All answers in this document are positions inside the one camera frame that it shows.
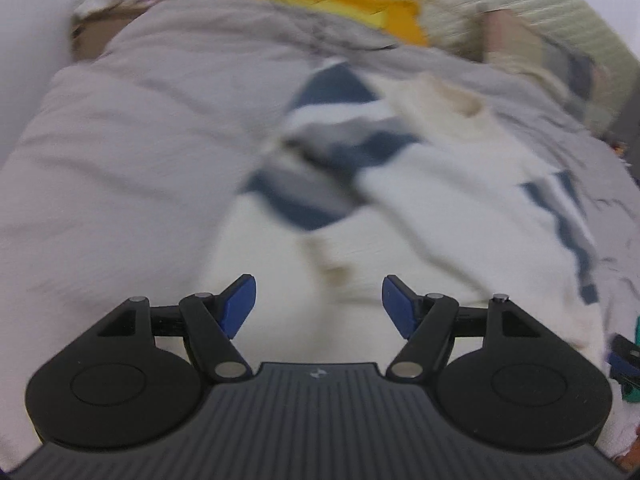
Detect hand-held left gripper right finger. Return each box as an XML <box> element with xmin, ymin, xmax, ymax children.
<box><xmin>382</xmin><ymin>274</ymin><xmax>543</xmax><ymax>381</ymax></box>

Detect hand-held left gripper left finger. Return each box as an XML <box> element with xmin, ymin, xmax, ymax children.
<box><xmin>97</xmin><ymin>273</ymin><xmax>258</xmax><ymax>383</ymax></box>

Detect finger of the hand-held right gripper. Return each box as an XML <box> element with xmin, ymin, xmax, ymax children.
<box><xmin>607</xmin><ymin>334</ymin><xmax>640</xmax><ymax>397</ymax></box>

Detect green hoodie with white print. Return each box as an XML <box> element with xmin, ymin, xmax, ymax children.
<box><xmin>622</xmin><ymin>317</ymin><xmax>640</xmax><ymax>405</ymax></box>

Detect white sweater with navy stripes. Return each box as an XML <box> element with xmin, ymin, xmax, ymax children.
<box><xmin>197</xmin><ymin>57</ymin><xmax>611</xmax><ymax>365</ymax></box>

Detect grey bed sheet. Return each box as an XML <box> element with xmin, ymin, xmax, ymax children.
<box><xmin>0</xmin><ymin>0</ymin><xmax>640</xmax><ymax>472</ymax></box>

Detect plaid pillow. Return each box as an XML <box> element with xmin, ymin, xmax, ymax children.
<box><xmin>480</xmin><ymin>10</ymin><xmax>612</xmax><ymax>126</ymax></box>

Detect cardboard box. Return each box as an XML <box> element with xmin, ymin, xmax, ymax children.
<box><xmin>69</xmin><ymin>6</ymin><xmax>151</xmax><ymax>64</ymax></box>

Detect yellow garment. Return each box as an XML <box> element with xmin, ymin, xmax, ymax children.
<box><xmin>200</xmin><ymin>0</ymin><xmax>431</xmax><ymax>47</ymax></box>

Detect cream quilted headboard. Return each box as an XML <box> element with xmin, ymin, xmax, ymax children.
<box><xmin>240</xmin><ymin>0</ymin><xmax>640</xmax><ymax>137</ymax></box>

